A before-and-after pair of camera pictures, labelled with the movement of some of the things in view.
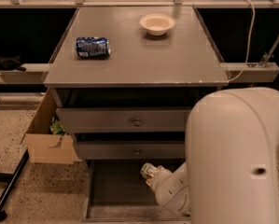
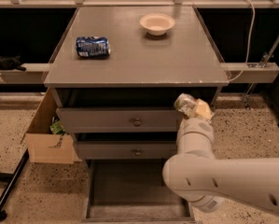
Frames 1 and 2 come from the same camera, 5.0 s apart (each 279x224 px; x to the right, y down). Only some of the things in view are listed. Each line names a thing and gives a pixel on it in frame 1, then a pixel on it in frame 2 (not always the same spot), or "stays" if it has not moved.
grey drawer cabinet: x=125 y=81 stays
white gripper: x=161 y=177 to x=195 y=129
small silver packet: x=147 y=170 to x=186 y=105
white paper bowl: x=157 y=24 stays
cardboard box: x=45 y=147 stays
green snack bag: x=57 y=128 stays
